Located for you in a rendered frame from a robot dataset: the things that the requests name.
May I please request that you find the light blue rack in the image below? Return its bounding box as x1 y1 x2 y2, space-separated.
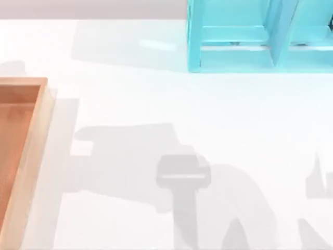
186 0 333 74

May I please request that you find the shallow salmon-coloured box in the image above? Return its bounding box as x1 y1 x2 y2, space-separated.
0 77 48 250

